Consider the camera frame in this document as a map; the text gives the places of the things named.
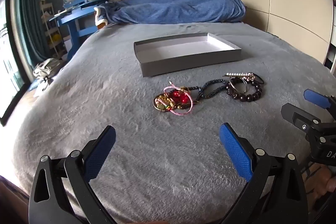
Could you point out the cream wardrobe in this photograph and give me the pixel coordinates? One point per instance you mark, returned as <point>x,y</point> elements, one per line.
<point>288,3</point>

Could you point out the blue desk with shelf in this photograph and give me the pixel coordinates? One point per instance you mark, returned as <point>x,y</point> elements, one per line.
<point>76,19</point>

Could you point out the grey bag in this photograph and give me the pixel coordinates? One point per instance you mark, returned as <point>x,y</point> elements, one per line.
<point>47,66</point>

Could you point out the teal curtain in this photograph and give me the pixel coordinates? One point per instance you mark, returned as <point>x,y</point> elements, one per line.
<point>29,16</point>

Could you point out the silver bangle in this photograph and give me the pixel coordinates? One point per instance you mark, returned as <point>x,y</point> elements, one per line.
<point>245,89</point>

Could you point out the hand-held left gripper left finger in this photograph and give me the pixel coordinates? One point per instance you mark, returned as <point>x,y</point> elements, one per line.
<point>101,153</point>

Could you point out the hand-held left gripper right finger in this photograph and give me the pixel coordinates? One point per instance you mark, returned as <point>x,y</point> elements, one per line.
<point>235,153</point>

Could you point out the blue blanket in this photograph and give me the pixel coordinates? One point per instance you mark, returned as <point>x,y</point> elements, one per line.
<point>178,6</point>

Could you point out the window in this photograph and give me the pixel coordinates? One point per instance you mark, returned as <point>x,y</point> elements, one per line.
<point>8,69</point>

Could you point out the cream pillow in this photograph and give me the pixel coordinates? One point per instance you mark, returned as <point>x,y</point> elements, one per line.
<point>99,16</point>

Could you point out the person's right hand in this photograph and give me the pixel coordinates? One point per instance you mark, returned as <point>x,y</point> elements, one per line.
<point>330,182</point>

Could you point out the pearl hair clip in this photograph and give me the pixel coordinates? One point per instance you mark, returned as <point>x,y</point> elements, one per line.
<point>239,74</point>

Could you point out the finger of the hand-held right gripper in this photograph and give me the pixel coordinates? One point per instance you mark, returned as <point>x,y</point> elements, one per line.
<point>317,98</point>
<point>296,115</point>

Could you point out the white shelf rack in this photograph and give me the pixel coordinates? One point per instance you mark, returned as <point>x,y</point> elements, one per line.
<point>48,29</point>

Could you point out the shallow grey cardboard box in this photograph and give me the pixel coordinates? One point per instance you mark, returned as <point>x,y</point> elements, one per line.
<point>181,49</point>

